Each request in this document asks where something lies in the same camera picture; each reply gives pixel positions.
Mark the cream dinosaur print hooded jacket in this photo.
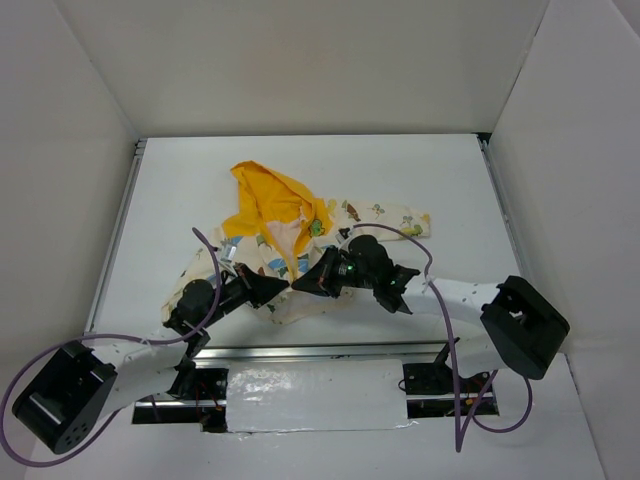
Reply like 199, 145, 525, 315
159, 159, 432, 326

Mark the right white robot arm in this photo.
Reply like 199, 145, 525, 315
292, 235, 570, 391

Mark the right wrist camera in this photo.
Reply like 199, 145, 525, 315
336, 227, 354, 249

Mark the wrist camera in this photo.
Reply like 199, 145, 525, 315
336, 227, 354, 249
218, 237, 240, 264

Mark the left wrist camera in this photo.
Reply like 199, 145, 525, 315
218, 237, 240, 264

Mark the aluminium table frame rail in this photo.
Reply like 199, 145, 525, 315
86, 134, 521, 359

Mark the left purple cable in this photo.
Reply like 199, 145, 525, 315
0, 227, 224, 469

